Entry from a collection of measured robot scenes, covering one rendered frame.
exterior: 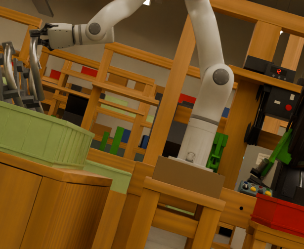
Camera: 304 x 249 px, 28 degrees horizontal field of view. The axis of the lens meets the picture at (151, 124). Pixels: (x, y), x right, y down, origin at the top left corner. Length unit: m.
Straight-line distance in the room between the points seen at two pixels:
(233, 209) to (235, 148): 0.68
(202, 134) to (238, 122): 0.99
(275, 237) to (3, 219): 1.06
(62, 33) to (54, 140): 0.53
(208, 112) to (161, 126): 0.97
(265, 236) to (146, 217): 0.50
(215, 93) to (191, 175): 0.34
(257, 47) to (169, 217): 1.43
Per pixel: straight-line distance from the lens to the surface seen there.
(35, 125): 2.19
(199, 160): 2.45
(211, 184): 2.37
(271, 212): 2.54
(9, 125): 2.21
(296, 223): 2.56
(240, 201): 2.80
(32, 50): 2.49
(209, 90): 2.43
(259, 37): 3.50
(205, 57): 2.54
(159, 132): 3.39
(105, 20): 2.44
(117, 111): 9.98
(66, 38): 2.53
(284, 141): 3.07
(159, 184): 2.34
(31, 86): 2.65
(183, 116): 3.49
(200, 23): 2.51
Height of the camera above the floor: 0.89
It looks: 4 degrees up
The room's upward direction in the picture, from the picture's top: 17 degrees clockwise
